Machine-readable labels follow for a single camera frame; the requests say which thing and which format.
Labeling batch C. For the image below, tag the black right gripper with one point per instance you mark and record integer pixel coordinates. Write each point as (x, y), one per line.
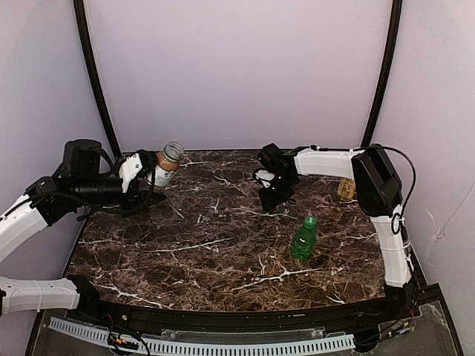
(274, 190)

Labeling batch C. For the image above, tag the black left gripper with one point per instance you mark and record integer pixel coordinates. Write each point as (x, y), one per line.
(147, 172)

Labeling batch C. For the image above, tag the brown drink bottle white label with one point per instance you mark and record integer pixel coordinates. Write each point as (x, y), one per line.
(168, 163)

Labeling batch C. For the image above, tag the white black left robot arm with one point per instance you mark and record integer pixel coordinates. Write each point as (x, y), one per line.
(87, 177)

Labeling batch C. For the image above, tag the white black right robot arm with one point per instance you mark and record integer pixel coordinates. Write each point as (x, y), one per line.
(378, 190)

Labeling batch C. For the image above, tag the green plastic soda bottle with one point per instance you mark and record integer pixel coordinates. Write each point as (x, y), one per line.
(304, 239)

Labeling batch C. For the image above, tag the beige label tea bottle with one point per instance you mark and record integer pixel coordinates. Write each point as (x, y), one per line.
(346, 188)

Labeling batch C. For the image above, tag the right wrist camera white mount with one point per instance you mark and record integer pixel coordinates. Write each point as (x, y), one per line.
(263, 177)

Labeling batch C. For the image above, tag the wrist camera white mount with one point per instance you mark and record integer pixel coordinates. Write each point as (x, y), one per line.
(138, 165)
(263, 177)

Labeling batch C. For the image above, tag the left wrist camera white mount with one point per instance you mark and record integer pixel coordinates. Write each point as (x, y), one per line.
(138, 165)

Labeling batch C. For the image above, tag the white slotted cable duct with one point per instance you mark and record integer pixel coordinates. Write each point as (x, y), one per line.
(175, 342)

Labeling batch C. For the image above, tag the black front table rail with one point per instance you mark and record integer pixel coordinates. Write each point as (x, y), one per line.
(354, 317)

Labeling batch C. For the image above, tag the black left frame post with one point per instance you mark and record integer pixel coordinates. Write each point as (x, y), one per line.
(93, 75)

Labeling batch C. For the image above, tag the black frame post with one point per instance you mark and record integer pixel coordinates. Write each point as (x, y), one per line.
(93, 75)
(386, 64)

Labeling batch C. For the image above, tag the black right frame post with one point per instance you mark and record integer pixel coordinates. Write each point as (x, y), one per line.
(386, 64)

